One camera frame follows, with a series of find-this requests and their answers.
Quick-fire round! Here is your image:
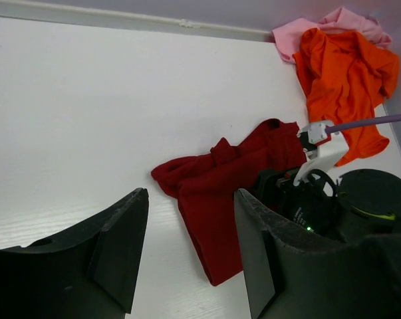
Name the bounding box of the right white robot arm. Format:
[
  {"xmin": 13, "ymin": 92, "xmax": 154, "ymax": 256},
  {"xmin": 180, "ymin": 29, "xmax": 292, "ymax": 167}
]
[{"xmin": 250, "ymin": 168, "xmax": 401, "ymax": 243}]

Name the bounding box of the pink t shirt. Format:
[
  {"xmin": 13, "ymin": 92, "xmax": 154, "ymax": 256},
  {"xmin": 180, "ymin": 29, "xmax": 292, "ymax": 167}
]
[{"xmin": 272, "ymin": 7, "xmax": 392, "ymax": 64}]

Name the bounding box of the orange t shirt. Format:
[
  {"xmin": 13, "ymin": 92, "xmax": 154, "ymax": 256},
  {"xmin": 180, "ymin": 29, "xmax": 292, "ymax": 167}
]
[{"xmin": 292, "ymin": 27, "xmax": 400, "ymax": 167}]

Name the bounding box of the aluminium table edge rail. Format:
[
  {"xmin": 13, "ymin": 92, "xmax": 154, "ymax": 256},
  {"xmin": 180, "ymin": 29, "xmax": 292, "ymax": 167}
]
[{"xmin": 0, "ymin": 1, "xmax": 275, "ymax": 43}]

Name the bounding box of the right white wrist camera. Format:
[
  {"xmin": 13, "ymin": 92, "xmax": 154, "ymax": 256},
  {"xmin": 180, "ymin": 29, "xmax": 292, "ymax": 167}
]
[{"xmin": 293, "ymin": 120, "xmax": 349, "ymax": 186}]

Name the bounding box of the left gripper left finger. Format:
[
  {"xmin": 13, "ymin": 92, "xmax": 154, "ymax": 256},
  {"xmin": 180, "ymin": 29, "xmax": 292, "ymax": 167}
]
[{"xmin": 0, "ymin": 188, "xmax": 149, "ymax": 318}]

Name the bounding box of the dark red t shirt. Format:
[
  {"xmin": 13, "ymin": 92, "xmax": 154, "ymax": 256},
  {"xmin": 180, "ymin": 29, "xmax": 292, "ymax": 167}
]
[{"xmin": 151, "ymin": 119, "xmax": 306, "ymax": 286}]

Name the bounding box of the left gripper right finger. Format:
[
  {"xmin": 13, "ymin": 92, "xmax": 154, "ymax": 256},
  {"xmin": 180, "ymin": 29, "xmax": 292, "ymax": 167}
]
[{"xmin": 234, "ymin": 189, "xmax": 401, "ymax": 318}]

